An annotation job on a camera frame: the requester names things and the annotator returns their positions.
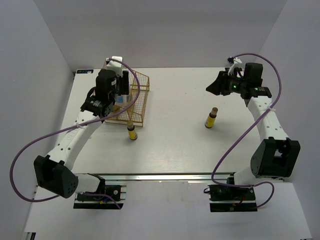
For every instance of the left blue table sticker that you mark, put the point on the left blue table sticker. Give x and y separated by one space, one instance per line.
84 71

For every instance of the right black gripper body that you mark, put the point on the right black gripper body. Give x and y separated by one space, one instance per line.
231 83

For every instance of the gold wire basket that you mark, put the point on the gold wire basket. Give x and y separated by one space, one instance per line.
135 110

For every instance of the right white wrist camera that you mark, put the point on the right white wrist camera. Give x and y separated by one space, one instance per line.
235 63

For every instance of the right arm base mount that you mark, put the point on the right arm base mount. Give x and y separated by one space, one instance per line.
224 199

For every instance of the small yellow bottle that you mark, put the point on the small yellow bottle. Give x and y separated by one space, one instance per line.
131 130
210 121

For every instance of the aluminium front rail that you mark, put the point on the aluminium front rail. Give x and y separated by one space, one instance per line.
193 177

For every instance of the white jar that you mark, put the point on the white jar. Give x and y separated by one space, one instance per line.
124 99

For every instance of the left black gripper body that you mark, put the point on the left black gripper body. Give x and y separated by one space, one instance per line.
122 84

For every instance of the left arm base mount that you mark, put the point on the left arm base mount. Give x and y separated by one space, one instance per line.
112 197

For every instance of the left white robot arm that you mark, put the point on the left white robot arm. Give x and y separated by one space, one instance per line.
54 171

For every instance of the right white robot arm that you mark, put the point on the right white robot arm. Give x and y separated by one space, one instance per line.
276 156

